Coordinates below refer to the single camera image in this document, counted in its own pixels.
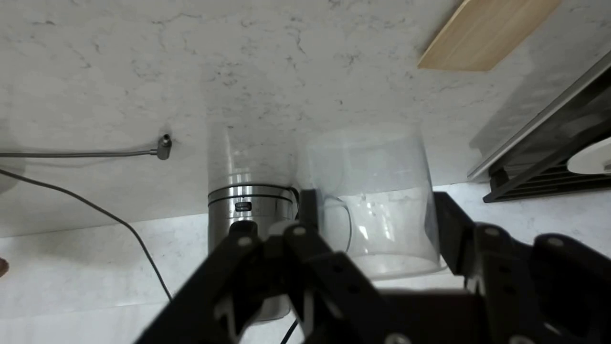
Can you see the steel electric kettle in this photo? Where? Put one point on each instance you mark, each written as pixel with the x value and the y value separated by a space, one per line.
pixel 250 213

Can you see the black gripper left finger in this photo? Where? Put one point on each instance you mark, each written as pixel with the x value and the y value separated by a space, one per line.
pixel 210 280

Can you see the clear plastic cup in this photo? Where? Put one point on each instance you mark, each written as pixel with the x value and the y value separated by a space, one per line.
pixel 375 212

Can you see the wooden spatula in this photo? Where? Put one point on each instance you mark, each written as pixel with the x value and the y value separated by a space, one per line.
pixel 483 36

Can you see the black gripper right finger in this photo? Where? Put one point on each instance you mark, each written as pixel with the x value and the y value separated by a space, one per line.
pixel 508 288

